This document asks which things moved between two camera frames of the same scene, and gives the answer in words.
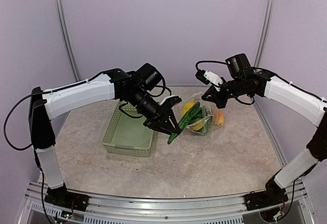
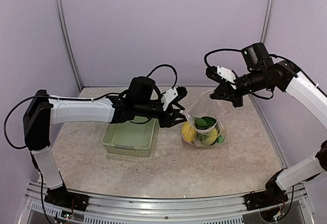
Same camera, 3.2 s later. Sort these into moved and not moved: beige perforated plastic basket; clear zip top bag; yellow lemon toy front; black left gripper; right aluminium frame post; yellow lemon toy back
Moved: black left gripper; yellow lemon toy back; clear zip top bag; yellow lemon toy front
Not moved: beige perforated plastic basket; right aluminium frame post
